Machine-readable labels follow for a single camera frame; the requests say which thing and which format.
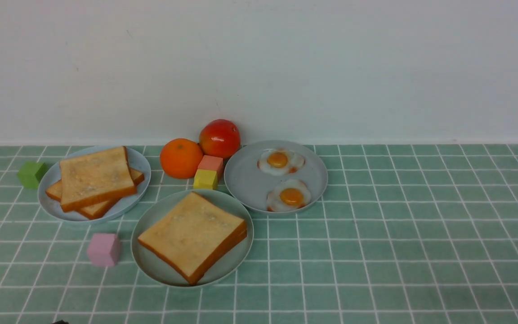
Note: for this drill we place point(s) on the back fried egg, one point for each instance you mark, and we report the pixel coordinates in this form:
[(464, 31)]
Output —
[(280, 162)]

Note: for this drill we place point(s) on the fried egg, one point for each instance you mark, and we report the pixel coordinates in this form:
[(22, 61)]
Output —
[(288, 196), (280, 162)]

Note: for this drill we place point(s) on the grey egg plate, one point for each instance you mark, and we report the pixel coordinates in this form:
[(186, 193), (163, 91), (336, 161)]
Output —
[(250, 186)]

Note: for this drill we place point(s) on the front fried egg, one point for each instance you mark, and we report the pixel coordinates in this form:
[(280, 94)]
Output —
[(288, 196)]

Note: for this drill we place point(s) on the red apple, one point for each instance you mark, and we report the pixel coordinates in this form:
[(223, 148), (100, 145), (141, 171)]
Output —
[(220, 138)]

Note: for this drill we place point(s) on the pink-orange cube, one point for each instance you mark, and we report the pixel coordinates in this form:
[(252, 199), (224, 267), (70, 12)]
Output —
[(212, 163)]

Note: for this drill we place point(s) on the yellow cube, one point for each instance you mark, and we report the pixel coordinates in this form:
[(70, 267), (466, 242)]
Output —
[(206, 179)]

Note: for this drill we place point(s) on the orange fruit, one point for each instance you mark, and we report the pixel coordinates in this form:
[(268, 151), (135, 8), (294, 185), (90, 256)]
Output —
[(180, 158)]

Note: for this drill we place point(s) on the green empty front plate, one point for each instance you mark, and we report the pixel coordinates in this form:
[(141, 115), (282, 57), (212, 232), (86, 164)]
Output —
[(151, 265)]

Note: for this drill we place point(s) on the grey bread plate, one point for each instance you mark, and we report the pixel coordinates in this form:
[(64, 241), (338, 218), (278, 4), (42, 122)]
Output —
[(136, 161)]

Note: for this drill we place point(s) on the pink cube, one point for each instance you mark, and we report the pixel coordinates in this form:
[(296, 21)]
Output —
[(104, 249)]

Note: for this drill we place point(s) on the green cube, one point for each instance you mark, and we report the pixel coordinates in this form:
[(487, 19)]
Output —
[(31, 173)]

